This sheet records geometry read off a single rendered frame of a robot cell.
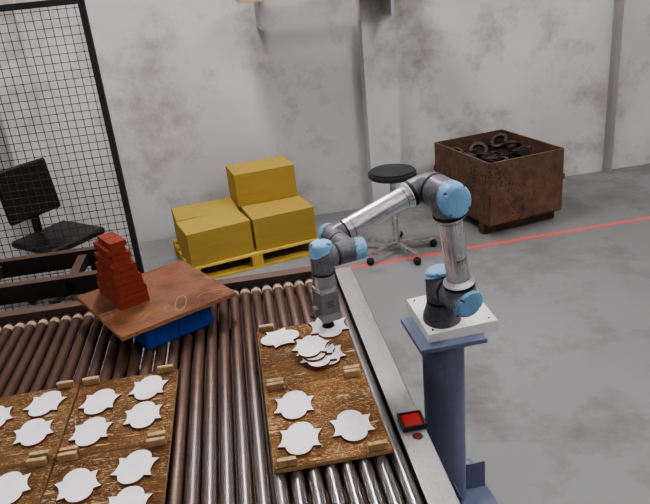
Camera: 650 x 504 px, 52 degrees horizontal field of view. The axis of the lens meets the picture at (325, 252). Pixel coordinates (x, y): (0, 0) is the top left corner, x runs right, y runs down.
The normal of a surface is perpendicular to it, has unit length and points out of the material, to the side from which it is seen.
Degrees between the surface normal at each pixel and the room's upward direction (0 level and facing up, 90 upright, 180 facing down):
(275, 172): 90
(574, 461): 0
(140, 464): 0
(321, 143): 90
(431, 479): 0
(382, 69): 90
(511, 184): 90
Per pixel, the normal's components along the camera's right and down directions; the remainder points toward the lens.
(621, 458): -0.09, -0.91
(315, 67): 0.19, 0.37
